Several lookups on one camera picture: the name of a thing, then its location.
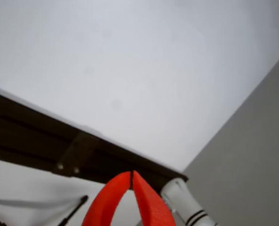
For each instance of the black aluminium rail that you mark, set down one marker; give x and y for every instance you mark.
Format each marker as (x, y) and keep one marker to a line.
(24, 131)

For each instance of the black mounting plate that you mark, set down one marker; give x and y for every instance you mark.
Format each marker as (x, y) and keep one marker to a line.
(78, 153)

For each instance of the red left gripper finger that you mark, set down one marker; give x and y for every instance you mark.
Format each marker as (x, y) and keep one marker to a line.
(106, 202)

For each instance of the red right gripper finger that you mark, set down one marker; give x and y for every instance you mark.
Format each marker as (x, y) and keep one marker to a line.
(153, 207)

